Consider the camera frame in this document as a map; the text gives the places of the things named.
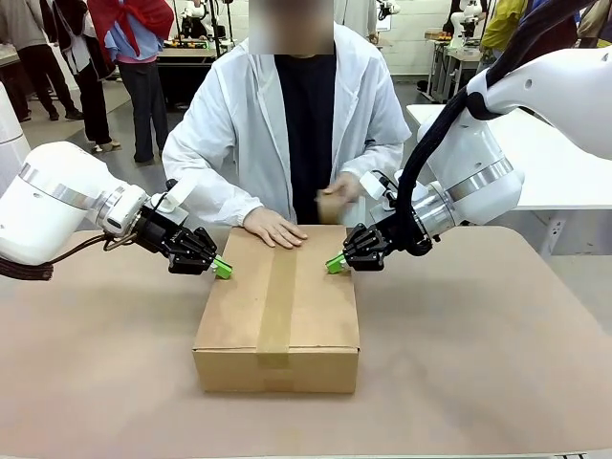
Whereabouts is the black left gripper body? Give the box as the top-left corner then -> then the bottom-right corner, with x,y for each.
133,208 -> 195,255

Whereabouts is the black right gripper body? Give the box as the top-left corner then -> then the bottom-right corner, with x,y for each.
379,211 -> 432,255

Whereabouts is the brown packing tape roll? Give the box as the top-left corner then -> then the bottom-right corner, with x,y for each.
318,190 -> 350,226

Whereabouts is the brown cardboard box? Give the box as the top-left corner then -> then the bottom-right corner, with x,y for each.
191,224 -> 361,395

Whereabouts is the person's right forearm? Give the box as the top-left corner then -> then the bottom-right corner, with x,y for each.
164,156 -> 265,229

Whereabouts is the person's left forearm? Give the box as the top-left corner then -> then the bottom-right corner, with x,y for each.
339,135 -> 413,193

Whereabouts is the person's left hand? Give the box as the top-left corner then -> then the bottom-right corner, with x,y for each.
315,172 -> 369,220

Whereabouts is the person's right hand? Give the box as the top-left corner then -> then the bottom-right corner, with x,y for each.
242,207 -> 309,251

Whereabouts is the brown tape strip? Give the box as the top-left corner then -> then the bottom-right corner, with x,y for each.
255,248 -> 300,370

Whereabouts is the person in white lab coat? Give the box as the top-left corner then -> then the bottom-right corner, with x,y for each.
162,20 -> 413,229

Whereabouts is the bystander with red scarf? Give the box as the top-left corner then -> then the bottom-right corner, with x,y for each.
88,0 -> 176,165

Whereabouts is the bystander in black and white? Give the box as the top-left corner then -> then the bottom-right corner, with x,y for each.
52,0 -> 123,154

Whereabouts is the large white table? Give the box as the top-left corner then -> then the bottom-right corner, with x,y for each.
405,103 -> 612,257

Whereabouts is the bystander in grey top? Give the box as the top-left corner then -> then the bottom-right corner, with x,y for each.
0,0 -> 84,123

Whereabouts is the bystander in white coat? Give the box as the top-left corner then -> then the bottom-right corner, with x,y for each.
334,0 -> 380,45

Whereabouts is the bystander in yellow jacket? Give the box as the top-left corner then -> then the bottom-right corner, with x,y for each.
479,0 -> 528,64

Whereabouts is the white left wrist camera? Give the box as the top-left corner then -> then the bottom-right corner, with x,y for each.
152,179 -> 193,214

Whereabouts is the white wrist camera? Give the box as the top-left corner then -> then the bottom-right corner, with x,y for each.
152,179 -> 193,214
359,170 -> 401,212

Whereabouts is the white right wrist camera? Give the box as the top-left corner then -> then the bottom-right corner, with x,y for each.
359,170 -> 401,212

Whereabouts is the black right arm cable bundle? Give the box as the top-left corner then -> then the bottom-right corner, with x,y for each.
393,0 -> 601,256

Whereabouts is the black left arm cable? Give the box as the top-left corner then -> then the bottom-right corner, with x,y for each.
0,230 -> 141,283

